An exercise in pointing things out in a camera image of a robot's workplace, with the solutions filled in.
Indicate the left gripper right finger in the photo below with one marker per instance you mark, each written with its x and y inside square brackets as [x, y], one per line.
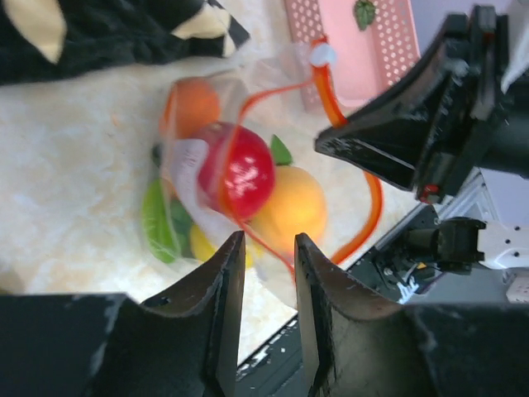
[354, 341]

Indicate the green leaf fruit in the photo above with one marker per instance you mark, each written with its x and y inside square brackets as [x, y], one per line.
[166, 224]

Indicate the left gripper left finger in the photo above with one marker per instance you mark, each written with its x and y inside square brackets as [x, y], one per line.
[182, 341]

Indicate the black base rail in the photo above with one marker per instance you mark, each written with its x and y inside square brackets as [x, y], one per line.
[470, 348]

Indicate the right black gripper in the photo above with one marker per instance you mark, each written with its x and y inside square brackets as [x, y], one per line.
[463, 105]

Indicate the clear zip top bag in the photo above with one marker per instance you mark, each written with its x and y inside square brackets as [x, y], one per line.
[282, 99]

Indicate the pink plastic basket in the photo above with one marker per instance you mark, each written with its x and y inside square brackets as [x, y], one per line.
[368, 62]

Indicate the orange tangerine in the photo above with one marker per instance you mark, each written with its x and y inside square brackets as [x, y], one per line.
[194, 103]

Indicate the yellow-orange peach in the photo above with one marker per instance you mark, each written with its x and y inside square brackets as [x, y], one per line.
[296, 205]

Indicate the red apple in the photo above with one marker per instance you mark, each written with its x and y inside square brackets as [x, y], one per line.
[250, 178]

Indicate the loose green leaf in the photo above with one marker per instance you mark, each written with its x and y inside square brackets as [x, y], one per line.
[364, 13]

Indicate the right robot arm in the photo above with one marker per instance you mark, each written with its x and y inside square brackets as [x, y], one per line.
[457, 244]

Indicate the black floral pillow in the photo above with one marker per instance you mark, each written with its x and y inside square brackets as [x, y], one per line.
[44, 41]

